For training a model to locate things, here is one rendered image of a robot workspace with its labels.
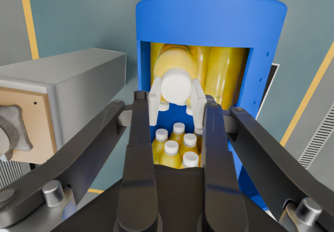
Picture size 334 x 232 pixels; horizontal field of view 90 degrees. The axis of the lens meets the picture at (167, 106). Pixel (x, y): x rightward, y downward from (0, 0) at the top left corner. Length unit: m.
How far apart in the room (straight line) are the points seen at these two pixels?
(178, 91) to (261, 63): 0.16
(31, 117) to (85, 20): 1.11
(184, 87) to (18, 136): 0.64
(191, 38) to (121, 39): 1.32
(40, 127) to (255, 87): 0.66
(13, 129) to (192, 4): 0.65
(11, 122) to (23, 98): 0.09
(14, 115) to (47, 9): 1.23
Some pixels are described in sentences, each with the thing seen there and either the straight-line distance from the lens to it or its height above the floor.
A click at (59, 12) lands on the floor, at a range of 1.77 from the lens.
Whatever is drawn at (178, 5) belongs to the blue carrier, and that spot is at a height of 1.22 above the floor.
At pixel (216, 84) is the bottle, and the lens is 0.37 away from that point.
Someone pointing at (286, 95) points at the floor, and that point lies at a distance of 1.88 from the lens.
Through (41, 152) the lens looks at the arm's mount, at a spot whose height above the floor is 1.02.
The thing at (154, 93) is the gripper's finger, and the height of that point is 1.35.
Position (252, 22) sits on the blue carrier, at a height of 1.23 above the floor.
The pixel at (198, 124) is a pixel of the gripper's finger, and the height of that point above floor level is 1.36.
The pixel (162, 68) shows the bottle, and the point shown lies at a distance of 0.23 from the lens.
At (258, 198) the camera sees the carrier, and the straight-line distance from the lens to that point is 0.91.
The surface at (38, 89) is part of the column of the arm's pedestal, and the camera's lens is 0.68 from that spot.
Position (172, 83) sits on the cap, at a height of 1.30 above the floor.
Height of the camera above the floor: 1.49
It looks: 66 degrees down
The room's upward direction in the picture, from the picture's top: 173 degrees counter-clockwise
